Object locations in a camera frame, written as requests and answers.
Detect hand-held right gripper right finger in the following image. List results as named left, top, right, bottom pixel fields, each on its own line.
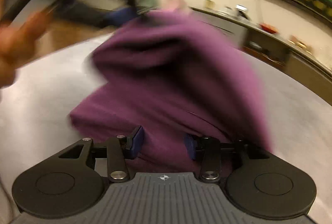
left=184, top=133, right=273, bottom=183

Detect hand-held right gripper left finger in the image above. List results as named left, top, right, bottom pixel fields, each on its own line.
left=58, top=126, right=145, bottom=183

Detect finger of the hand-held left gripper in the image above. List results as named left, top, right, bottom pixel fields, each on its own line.
left=102, top=5, right=139, bottom=28

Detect purple fleece pants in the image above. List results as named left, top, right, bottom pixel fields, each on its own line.
left=70, top=10, right=273, bottom=175

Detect person's left hand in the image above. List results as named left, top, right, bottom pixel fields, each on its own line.
left=0, top=10, right=54, bottom=88

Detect green plastic child chair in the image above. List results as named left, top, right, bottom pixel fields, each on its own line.
left=140, top=0, right=161, bottom=8

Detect pink plastic child chair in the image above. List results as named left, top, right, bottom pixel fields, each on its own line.
left=166, top=0, right=188, bottom=11

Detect long grey sideboard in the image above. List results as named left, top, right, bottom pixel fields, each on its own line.
left=190, top=6, right=332, bottom=108

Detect red fruit plate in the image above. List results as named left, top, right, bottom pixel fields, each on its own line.
left=259, top=22, right=278, bottom=33

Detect black camera device on stand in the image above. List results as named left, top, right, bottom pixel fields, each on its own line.
left=235, top=5, right=249, bottom=20

